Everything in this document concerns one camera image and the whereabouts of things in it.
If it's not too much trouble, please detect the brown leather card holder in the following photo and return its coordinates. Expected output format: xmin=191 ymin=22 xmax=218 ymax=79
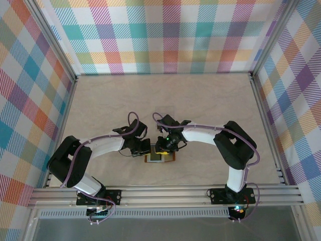
xmin=144 ymin=150 xmax=177 ymax=164

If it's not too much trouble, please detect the aluminium mounting rail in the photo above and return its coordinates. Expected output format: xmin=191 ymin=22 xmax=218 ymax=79
xmin=27 ymin=184 xmax=305 ymax=208

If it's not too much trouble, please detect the grey slotted cable duct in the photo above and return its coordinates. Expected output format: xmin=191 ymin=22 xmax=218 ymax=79
xmin=37 ymin=209 xmax=230 ymax=218

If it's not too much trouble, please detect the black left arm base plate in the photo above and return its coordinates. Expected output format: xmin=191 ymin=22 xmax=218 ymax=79
xmin=76 ymin=189 xmax=123 ymax=206

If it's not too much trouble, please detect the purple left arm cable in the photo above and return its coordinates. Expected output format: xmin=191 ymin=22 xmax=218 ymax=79
xmin=60 ymin=111 xmax=141 ymax=226

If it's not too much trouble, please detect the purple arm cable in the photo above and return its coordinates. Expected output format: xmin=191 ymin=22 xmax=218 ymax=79
xmin=152 ymin=112 xmax=262 ymax=223
xmin=60 ymin=111 xmax=141 ymax=226

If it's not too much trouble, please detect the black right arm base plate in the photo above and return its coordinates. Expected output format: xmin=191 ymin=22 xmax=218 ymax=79
xmin=210 ymin=187 xmax=256 ymax=204

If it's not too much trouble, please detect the aluminium table side rail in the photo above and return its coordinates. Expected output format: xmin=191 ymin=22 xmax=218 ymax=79
xmin=44 ymin=75 xmax=79 ymax=189
xmin=248 ymin=72 xmax=289 ymax=186

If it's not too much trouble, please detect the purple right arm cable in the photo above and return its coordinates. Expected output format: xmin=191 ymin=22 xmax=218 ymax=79
xmin=152 ymin=112 xmax=262 ymax=223

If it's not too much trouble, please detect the aluminium frame post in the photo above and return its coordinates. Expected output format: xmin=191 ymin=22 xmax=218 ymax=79
xmin=250 ymin=0 xmax=299 ymax=79
xmin=26 ymin=0 xmax=79 ymax=85

